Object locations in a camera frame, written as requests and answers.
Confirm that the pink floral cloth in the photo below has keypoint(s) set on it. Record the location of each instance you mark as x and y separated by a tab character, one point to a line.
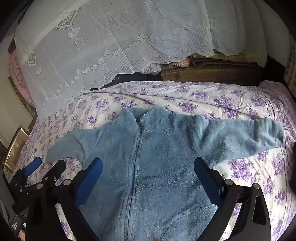
18	76

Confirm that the brown woven mat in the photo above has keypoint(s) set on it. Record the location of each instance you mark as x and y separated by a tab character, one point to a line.
212	70

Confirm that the blue fleece zip jacket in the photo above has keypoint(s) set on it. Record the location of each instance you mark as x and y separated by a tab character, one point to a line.
157	166

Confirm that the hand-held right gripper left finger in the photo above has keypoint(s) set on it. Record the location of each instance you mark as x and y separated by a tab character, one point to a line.
89	185

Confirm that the gold picture frame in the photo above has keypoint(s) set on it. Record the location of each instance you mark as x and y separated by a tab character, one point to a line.
12	150

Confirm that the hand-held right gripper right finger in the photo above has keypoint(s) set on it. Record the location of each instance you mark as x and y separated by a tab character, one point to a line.
208	184

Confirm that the grey white cloth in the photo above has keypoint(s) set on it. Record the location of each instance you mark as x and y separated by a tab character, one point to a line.
153	68

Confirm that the purple floral bed sheet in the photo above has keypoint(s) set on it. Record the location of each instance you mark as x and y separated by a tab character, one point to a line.
249	102

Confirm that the dark wooden frame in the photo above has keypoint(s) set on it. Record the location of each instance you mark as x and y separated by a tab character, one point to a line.
25	105

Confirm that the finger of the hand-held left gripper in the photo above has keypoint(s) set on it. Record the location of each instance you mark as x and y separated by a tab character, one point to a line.
56	168
32	167

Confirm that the white lace cover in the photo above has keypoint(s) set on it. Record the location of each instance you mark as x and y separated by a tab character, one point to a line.
108	34

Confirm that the white folded quilt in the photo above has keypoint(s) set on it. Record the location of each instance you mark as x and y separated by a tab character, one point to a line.
245	25

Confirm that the dark cloth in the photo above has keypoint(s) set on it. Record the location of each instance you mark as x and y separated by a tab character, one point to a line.
129	80

